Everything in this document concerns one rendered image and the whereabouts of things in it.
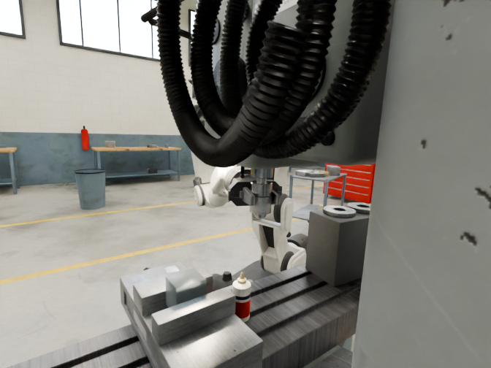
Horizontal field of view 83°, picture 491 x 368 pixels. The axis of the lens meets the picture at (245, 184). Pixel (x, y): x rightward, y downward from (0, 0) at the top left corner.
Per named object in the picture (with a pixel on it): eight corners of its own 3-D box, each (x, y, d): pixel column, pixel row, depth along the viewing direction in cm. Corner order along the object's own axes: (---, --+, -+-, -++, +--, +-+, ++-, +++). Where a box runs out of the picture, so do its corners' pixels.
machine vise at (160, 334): (120, 303, 67) (118, 260, 65) (179, 284, 76) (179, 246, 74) (180, 428, 39) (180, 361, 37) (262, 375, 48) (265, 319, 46)
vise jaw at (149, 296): (133, 301, 56) (132, 283, 56) (200, 280, 65) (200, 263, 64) (142, 317, 52) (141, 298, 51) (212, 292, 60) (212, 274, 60)
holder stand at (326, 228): (304, 268, 87) (309, 206, 83) (353, 255, 97) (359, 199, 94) (333, 288, 77) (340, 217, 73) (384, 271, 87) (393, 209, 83)
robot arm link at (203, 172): (193, 204, 110) (183, 147, 108) (223, 197, 115) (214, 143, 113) (201, 207, 99) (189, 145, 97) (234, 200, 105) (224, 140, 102)
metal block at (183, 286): (166, 304, 54) (165, 276, 53) (193, 294, 58) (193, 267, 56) (176, 319, 50) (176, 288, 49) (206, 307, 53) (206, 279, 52)
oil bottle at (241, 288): (228, 315, 64) (229, 271, 62) (242, 309, 66) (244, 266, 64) (238, 326, 60) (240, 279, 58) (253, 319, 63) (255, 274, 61)
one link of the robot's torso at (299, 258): (275, 258, 171) (277, 237, 169) (306, 268, 160) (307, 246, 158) (257, 270, 155) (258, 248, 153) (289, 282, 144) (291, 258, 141)
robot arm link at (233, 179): (229, 174, 60) (218, 166, 71) (228, 216, 62) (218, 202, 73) (283, 173, 64) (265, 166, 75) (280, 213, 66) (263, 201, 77)
